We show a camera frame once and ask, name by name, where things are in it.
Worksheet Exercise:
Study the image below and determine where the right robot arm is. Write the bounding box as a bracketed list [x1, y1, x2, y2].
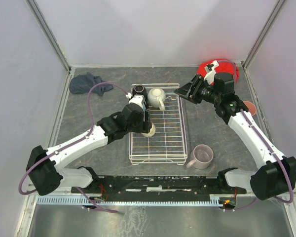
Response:
[174, 73, 296, 203]

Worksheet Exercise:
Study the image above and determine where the black mug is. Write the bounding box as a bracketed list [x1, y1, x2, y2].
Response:
[132, 84, 149, 109]

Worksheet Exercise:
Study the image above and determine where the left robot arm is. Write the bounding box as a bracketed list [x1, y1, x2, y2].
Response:
[25, 103, 155, 196]

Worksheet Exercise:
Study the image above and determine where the dark blue cloth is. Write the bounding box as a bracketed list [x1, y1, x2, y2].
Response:
[69, 72, 113, 96]

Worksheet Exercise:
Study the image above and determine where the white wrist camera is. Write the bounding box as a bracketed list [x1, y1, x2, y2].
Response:
[126, 92, 145, 108]
[204, 60, 219, 84]

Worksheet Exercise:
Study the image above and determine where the white slotted cable duct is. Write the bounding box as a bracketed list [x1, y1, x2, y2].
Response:
[37, 195, 222, 207]

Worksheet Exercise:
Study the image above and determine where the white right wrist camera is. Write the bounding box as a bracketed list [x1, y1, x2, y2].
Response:
[204, 60, 219, 84]

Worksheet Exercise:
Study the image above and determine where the red cloth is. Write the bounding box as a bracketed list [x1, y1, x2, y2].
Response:
[196, 58, 240, 83]

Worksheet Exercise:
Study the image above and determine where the pink plastic cup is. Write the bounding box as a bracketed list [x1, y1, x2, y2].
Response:
[243, 101, 257, 116]

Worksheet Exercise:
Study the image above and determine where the lilac ceramic mug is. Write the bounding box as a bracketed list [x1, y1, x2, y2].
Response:
[186, 144, 214, 169]

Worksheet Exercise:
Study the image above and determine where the white wire dish rack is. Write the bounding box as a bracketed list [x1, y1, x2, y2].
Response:
[129, 83, 188, 165]

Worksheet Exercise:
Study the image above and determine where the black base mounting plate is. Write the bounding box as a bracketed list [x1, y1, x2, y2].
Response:
[82, 175, 247, 201]

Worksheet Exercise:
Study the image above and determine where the cream ceramic mug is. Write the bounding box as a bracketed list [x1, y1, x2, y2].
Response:
[148, 87, 166, 112]

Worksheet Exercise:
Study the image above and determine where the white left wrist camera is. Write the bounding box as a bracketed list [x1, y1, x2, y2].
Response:
[126, 92, 145, 108]

